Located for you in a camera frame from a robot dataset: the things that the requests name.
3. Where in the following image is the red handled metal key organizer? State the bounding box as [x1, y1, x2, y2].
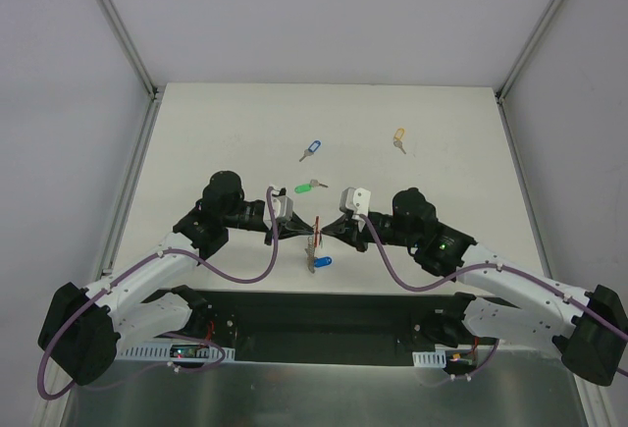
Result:
[305, 216, 322, 274]

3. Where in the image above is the key with blue oval tag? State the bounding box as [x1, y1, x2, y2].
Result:
[313, 256, 333, 269]

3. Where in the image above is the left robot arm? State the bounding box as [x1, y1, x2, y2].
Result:
[37, 171, 314, 400]

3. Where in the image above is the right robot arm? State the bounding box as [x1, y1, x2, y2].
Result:
[321, 187, 627, 387]

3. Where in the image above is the key with green tag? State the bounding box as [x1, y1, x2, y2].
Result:
[294, 179, 329, 194]

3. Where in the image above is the key with blue rectangular tag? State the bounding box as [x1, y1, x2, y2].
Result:
[299, 139, 322, 162]

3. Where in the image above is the key with yellow tag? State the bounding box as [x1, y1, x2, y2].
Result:
[392, 128, 406, 154]

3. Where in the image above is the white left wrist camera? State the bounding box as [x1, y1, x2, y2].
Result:
[263, 186, 293, 228]

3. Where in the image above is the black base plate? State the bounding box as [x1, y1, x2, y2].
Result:
[90, 285, 563, 364]

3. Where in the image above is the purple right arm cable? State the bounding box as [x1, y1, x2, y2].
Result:
[365, 213, 628, 389]

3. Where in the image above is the aluminium frame rail left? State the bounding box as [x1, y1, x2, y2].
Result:
[28, 0, 166, 427]

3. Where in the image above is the aluminium frame rail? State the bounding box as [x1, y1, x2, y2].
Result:
[28, 0, 166, 427]
[494, 0, 609, 427]

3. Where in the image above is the aluminium frame rail right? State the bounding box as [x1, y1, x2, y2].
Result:
[494, 0, 609, 427]

